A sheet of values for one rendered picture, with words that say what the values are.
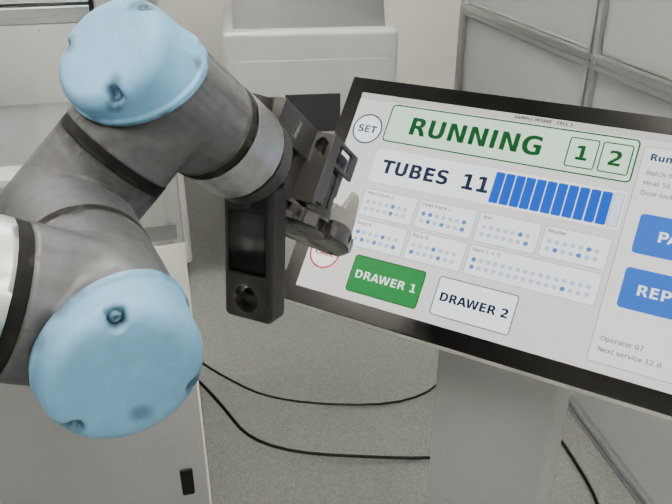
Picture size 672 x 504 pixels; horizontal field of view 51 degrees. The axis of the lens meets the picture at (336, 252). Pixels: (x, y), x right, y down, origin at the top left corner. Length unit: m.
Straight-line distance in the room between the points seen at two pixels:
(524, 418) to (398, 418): 1.26
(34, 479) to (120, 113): 0.99
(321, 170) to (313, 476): 1.50
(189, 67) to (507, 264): 0.48
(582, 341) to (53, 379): 0.58
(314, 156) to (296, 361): 1.87
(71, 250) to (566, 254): 0.58
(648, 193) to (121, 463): 0.94
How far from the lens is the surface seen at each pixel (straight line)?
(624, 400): 0.77
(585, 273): 0.79
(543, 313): 0.79
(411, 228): 0.84
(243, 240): 0.57
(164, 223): 1.07
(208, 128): 0.44
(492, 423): 0.98
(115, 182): 0.43
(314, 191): 0.57
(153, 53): 0.41
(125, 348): 0.31
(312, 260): 0.88
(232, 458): 2.07
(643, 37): 1.89
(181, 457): 1.32
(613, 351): 0.77
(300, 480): 2.00
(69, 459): 1.30
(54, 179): 0.43
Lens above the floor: 1.41
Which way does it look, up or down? 27 degrees down
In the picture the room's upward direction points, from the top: straight up
